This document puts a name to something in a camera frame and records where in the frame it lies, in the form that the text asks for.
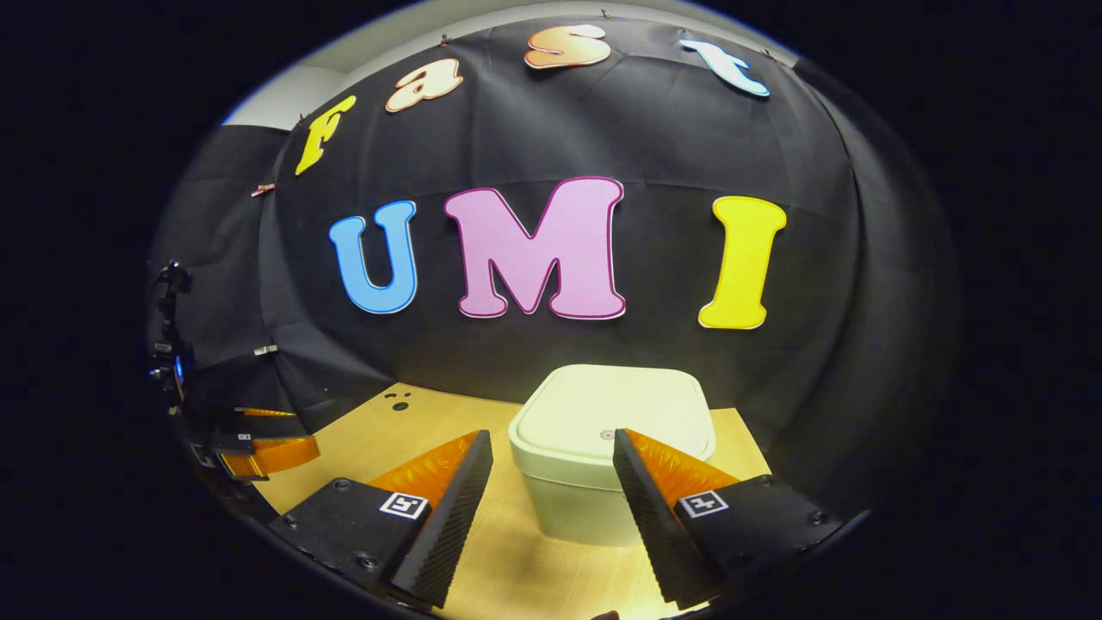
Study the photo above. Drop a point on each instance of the pale green desktop garbage bin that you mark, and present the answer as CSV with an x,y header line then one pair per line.
x,y
603,405

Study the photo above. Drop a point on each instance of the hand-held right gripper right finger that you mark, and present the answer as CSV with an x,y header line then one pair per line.
x,y
654,517

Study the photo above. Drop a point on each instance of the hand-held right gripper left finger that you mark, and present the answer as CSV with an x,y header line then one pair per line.
x,y
452,517

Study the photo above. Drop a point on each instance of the wooden desktop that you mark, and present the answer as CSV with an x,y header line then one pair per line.
x,y
516,568

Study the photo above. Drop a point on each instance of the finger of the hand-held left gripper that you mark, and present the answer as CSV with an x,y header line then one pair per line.
x,y
275,455
267,412

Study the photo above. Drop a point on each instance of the black backdrop cloth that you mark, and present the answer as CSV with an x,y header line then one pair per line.
x,y
654,129

